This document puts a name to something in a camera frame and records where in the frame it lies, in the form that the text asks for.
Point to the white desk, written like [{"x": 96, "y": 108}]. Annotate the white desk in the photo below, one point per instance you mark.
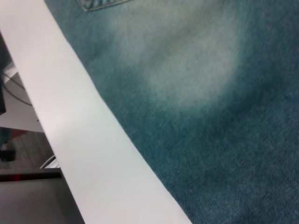
[{"x": 21, "y": 116}]

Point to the blue denim shorts with embroidery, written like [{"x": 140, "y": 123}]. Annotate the blue denim shorts with embroidery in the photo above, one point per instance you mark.
[{"x": 198, "y": 105}]

